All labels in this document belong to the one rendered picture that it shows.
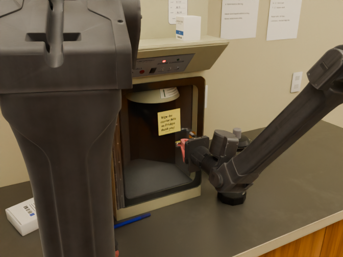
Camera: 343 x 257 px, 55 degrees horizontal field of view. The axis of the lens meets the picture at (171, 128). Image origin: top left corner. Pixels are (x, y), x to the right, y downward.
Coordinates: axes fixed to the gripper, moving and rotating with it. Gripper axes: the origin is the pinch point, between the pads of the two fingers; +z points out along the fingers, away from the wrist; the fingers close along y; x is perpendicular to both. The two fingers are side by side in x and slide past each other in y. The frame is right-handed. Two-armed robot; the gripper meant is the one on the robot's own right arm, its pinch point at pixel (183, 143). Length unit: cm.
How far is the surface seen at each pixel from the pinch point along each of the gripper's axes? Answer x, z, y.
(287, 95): -95, 49, -11
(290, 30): -90, 48, 24
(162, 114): 5.0, 4.4, 8.8
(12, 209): 51, 22, -22
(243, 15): -59, 48, 32
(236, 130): -19.1, -1.5, 0.9
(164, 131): 4.4, 4.4, 3.2
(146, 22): 8.7, 5.8, 35.5
